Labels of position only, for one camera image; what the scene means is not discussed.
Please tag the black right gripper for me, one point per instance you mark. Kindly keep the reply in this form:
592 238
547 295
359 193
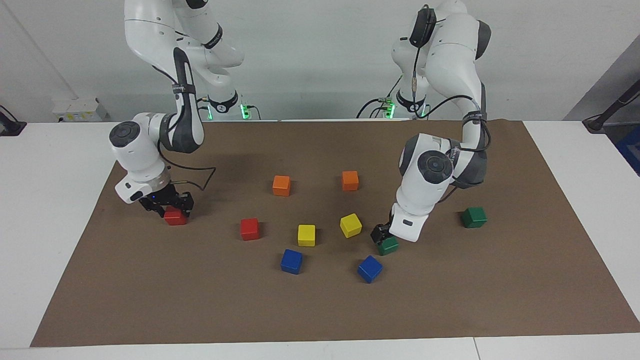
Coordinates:
162 198

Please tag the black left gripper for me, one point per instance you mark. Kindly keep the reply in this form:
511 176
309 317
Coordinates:
387 229

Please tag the red wooden cube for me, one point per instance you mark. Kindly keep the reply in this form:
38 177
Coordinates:
175 219
249 229

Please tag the green wooden cube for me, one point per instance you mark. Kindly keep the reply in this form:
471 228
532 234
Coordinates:
390 247
474 217

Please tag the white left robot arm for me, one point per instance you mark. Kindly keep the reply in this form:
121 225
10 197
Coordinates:
430 185

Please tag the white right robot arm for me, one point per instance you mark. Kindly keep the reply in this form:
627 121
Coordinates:
140 145

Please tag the yellow wooden cube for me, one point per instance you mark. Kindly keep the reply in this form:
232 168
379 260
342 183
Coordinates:
306 235
350 225

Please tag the blue wooden cube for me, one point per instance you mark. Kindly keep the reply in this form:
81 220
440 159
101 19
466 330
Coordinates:
291 261
370 269

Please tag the orange wooden cube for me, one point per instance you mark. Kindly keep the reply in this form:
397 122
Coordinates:
281 186
350 181

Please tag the brown table mat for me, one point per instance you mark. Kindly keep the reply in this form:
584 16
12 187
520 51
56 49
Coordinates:
200 300

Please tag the white power strip box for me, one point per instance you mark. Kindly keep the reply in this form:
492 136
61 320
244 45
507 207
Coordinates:
80 111

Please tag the blue crate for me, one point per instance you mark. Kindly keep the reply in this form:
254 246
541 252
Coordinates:
631 150

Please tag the black stand pole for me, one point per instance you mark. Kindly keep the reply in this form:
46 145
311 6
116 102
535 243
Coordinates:
612 107

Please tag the black clamp mount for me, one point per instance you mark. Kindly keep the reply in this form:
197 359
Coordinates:
11 126

